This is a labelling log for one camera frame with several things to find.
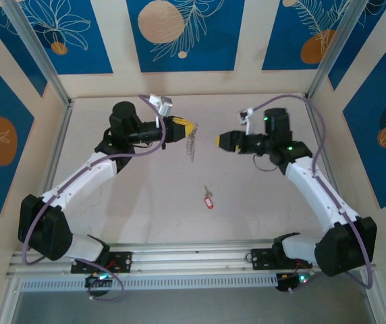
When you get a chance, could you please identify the silver perforated key holder plate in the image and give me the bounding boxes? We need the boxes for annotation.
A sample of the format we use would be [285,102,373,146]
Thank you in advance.
[184,121,200,165]

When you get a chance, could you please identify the controller board green LED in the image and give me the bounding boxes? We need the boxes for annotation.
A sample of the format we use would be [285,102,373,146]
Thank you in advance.
[275,269,315,294]
[84,271,113,288]

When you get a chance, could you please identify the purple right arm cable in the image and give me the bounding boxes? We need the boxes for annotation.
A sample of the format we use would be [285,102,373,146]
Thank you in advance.
[246,93,376,290]

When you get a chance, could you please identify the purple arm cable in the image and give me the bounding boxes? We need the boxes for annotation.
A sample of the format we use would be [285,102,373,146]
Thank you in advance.
[22,94,167,266]
[246,93,376,290]

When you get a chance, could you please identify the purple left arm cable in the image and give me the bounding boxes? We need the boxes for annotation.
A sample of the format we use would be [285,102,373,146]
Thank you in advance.
[22,94,167,266]

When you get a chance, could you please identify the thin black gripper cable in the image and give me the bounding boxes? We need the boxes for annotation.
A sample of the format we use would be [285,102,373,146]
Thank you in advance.
[252,153,281,173]

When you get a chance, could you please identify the aluminium table side rail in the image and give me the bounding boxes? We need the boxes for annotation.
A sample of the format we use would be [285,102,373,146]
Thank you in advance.
[26,101,74,250]
[304,96,359,244]

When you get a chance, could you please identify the aluminium frame post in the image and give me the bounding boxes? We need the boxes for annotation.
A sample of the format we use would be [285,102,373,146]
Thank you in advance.
[2,0,74,107]
[306,0,373,102]

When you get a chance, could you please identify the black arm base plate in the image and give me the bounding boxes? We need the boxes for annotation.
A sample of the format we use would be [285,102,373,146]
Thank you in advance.
[250,248,314,271]
[70,250,133,274]

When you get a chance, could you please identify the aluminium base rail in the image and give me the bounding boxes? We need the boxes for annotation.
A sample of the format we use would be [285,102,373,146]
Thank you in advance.
[5,240,377,278]

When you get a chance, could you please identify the white slotted cable duct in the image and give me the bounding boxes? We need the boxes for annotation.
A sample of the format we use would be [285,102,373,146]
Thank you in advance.
[20,272,279,293]

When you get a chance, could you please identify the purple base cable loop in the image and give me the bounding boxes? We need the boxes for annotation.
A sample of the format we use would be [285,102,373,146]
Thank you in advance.
[87,262,126,302]

